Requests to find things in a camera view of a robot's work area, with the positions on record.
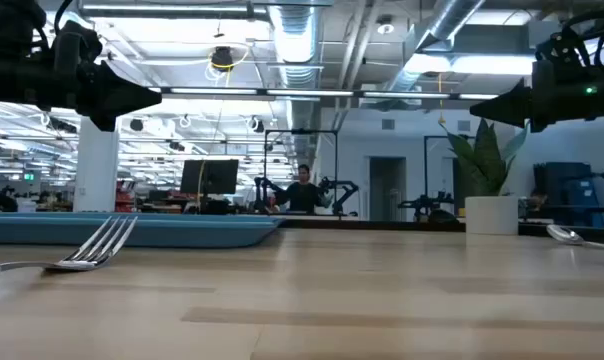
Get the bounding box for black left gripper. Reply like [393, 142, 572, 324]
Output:
[50, 18, 164, 133]

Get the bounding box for metal fork orange handle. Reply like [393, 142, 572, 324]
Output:
[0, 214, 139, 277]

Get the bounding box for green snake plant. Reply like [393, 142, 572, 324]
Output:
[439, 118, 529, 198]

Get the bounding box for white plant pot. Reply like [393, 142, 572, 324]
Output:
[464, 194, 520, 237]

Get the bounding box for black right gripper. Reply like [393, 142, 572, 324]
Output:
[469, 33, 604, 134]

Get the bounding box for grey door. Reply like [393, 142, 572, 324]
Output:
[368, 156, 408, 223]

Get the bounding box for metal spoon orange handle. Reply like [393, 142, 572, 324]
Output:
[546, 223, 604, 253]

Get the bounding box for white square pillar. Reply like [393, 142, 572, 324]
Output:
[72, 115, 121, 214]

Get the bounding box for black computer monitor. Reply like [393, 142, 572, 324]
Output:
[179, 158, 240, 197]

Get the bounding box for silver ceiling air duct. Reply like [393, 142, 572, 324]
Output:
[266, 0, 329, 91]

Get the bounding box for black background gantry frame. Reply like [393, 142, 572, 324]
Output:
[262, 128, 340, 216]

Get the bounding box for blue storage bins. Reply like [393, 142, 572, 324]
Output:
[531, 161, 604, 229]

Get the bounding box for person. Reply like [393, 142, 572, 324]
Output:
[274, 163, 333, 215]

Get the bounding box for black hanging ceiling device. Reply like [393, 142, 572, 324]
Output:
[210, 45, 236, 72]

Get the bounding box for blue plastic tray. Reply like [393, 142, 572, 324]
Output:
[0, 211, 286, 250]

